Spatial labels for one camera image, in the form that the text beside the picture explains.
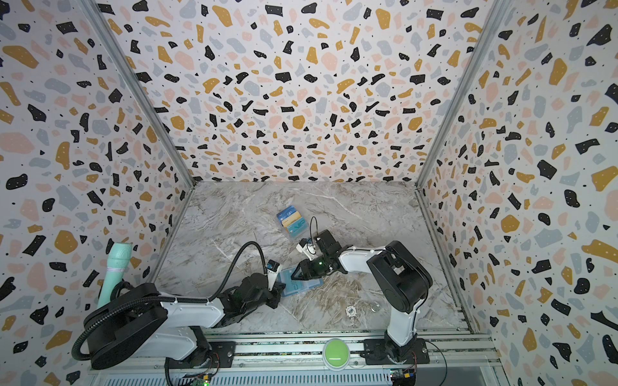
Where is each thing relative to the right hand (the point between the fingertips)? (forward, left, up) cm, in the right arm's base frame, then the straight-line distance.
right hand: (295, 274), depth 86 cm
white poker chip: (-11, -20, -6) cm, 23 cm away
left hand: (-3, +2, -2) cm, 4 cm away
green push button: (-24, -14, -4) cm, 28 cm away
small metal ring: (-10, -28, -3) cm, 30 cm away
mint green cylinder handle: (-8, +39, +29) cm, 50 cm away
